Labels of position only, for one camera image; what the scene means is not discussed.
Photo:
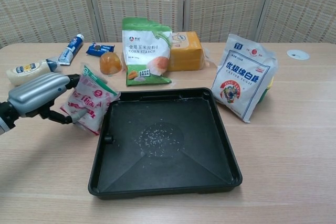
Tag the black square plastic tray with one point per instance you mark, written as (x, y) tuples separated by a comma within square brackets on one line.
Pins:
[(168, 161)]

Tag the yellow green sponge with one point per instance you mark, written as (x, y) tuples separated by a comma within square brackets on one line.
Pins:
[(267, 89)]

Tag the orange jelly cup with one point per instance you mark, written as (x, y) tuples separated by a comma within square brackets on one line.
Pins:
[(110, 64)]

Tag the blue cookie packet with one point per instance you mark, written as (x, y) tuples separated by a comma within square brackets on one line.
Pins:
[(101, 49)]

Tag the orange cheese block package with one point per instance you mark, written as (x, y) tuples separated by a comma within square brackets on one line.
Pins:
[(186, 56)]

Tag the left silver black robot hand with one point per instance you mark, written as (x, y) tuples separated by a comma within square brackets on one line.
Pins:
[(36, 93)]

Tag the green white corn starch bag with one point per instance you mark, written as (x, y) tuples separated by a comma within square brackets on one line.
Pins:
[(144, 51)]

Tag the scattered white grains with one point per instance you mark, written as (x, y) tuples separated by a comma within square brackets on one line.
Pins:
[(157, 137)]

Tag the cream mayonnaise squeeze bottle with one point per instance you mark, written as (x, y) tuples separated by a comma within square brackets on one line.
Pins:
[(26, 73)]

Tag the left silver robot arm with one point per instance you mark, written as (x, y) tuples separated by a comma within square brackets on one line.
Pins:
[(5, 116)]

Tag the pink white snack bag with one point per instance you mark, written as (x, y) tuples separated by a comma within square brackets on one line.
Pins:
[(92, 100)]

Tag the woven folding screen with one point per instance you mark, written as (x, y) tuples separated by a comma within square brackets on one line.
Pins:
[(225, 3)]

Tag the white castor sugar bag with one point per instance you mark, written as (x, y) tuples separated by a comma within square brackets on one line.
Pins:
[(241, 79)]

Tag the blue white toothpaste tube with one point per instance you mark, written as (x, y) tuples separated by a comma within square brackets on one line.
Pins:
[(71, 49)]

